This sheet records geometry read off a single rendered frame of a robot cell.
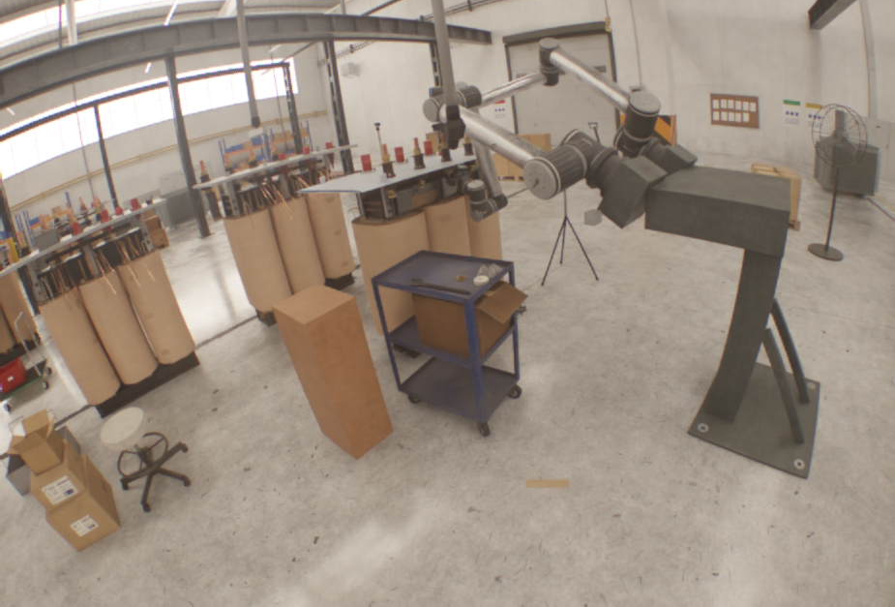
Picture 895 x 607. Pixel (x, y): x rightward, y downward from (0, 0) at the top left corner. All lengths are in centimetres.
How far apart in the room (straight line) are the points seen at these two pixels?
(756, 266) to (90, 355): 443
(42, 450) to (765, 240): 373
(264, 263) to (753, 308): 370
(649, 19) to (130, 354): 805
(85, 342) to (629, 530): 383
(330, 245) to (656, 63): 577
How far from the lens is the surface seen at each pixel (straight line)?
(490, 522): 193
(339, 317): 185
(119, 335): 357
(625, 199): 183
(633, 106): 238
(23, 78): 1031
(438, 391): 240
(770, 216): 175
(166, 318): 357
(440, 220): 272
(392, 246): 244
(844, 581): 226
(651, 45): 709
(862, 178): 1069
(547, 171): 172
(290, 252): 390
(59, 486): 271
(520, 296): 196
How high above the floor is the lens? 168
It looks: 23 degrees down
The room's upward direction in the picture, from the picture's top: 8 degrees counter-clockwise
